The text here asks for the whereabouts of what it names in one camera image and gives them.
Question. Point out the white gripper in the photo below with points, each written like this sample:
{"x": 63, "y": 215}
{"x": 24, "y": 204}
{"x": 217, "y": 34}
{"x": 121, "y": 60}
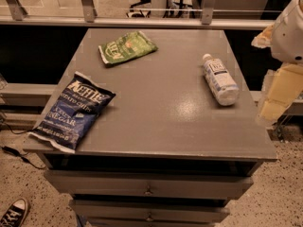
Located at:
{"x": 289, "y": 37}

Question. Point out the clear plastic water bottle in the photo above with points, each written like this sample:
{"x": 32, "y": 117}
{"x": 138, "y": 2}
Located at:
{"x": 223, "y": 87}

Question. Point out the black office chair base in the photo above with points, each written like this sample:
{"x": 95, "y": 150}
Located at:
{"x": 161, "y": 9}

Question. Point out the grey drawer cabinet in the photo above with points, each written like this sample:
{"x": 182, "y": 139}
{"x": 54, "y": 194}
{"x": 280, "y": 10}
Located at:
{"x": 163, "y": 153}

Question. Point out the green chips bag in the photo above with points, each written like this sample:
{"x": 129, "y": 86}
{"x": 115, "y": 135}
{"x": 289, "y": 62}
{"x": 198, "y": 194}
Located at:
{"x": 131, "y": 46}

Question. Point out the metal guard railing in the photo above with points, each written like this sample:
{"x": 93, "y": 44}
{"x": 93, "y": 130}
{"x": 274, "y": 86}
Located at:
{"x": 50, "y": 13}

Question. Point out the blue Kettle chips bag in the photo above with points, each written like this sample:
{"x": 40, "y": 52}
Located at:
{"x": 73, "y": 113}

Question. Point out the black canvas sneaker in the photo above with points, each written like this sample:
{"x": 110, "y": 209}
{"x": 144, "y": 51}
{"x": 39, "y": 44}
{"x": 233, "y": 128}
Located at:
{"x": 15, "y": 214}

